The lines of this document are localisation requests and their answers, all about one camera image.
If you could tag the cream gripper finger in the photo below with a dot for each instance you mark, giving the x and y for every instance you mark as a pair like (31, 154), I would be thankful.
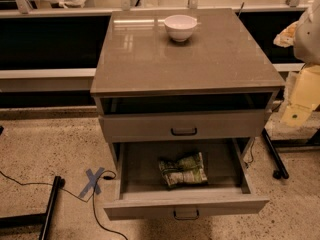
(286, 37)
(302, 95)

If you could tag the green jalapeno chip bag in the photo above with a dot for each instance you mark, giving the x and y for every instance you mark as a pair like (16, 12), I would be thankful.
(188, 170)

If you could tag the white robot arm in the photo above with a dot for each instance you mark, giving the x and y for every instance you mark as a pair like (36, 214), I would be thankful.
(306, 44)

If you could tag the closed grey top drawer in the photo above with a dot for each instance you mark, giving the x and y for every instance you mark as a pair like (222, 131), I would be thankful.
(183, 126)

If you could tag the grey drawer cabinet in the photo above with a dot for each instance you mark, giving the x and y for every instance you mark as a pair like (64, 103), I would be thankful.
(220, 67)

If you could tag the open grey middle drawer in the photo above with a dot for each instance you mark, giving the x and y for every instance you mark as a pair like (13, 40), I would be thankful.
(141, 192)

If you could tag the black stand leg right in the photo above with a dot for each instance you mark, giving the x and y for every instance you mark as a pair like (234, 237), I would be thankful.
(280, 172)

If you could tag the black stand leg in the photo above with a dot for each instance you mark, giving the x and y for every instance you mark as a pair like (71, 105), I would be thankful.
(43, 219)
(280, 172)

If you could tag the white ceramic bowl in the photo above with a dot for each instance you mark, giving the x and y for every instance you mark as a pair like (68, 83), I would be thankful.
(180, 27)

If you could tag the blue tape cross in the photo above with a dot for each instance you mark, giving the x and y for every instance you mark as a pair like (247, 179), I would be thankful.
(92, 182)

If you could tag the black stand leg left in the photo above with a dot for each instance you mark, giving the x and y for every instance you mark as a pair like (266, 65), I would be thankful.
(43, 219)

